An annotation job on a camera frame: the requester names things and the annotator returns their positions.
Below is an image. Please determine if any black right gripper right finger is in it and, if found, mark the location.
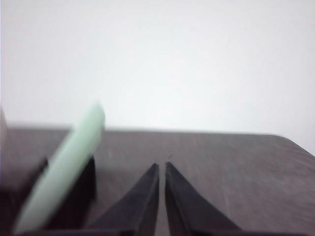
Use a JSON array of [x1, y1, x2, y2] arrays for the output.
[[165, 162, 243, 236]]

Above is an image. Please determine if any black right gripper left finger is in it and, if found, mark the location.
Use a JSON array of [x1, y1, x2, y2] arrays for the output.
[[87, 163, 159, 236]]

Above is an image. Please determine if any mint green plate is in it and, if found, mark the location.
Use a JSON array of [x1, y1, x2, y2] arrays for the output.
[[14, 103, 105, 232]]

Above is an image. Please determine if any black dish rack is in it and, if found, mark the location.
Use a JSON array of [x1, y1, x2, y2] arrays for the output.
[[0, 155, 134, 236]]

